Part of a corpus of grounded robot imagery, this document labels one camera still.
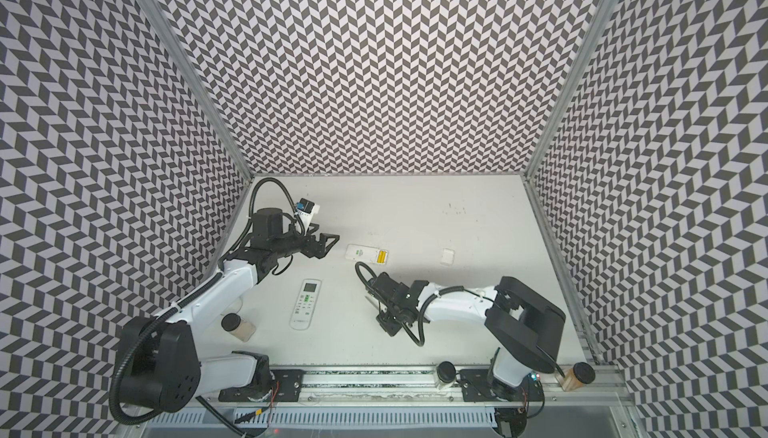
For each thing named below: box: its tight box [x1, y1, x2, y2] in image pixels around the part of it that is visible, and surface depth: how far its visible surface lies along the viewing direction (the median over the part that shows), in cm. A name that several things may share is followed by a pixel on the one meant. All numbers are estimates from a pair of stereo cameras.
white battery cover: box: [440, 248, 455, 266], surface depth 98 cm
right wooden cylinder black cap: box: [555, 362, 596, 392], surface depth 74 cm
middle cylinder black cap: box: [436, 361, 456, 383], surface depth 70 cm
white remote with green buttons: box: [289, 279, 323, 331], surface depth 86 cm
